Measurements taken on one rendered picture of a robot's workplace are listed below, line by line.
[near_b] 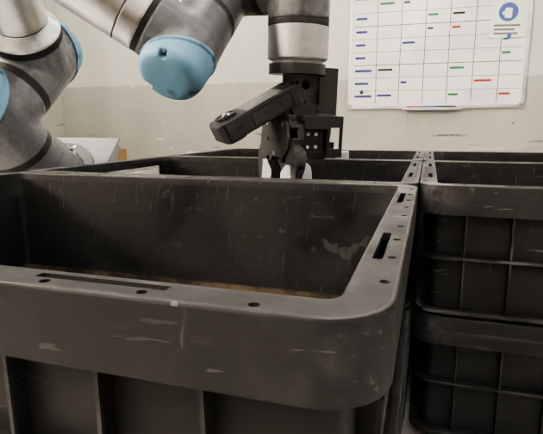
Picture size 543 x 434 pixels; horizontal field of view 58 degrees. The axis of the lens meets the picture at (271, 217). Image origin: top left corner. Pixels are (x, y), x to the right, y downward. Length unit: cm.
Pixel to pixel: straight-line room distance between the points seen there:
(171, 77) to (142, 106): 383
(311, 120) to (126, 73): 391
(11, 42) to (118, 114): 360
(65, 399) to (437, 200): 31
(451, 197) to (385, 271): 26
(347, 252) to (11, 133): 64
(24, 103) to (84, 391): 77
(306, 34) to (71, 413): 50
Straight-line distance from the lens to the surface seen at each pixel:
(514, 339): 45
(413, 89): 379
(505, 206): 42
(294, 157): 59
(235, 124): 58
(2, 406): 21
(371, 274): 16
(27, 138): 92
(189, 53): 55
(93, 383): 18
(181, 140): 422
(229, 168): 75
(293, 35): 61
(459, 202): 41
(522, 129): 386
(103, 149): 103
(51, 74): 96
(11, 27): 92
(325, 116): 62
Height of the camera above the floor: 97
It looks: 10 degrees down
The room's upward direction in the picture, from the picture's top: straight up
